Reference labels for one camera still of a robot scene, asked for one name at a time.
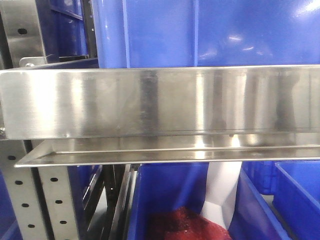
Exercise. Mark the stainless steel shelf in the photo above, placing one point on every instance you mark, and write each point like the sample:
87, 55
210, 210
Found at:
163, 115

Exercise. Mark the blue bin upper shelf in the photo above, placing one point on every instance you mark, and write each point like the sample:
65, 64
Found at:
194, 33

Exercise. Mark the perforated steel shelf upright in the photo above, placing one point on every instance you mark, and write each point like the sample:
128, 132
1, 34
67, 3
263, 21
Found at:
47, 201

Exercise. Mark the blue bin with red contents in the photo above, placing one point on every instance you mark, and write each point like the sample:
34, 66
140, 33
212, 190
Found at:
165, 187

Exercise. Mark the red mesh material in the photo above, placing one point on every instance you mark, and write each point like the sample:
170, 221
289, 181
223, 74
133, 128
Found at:
183, 224

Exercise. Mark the blue bin lower right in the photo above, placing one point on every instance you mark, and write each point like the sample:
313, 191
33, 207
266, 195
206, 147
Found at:
297, 197

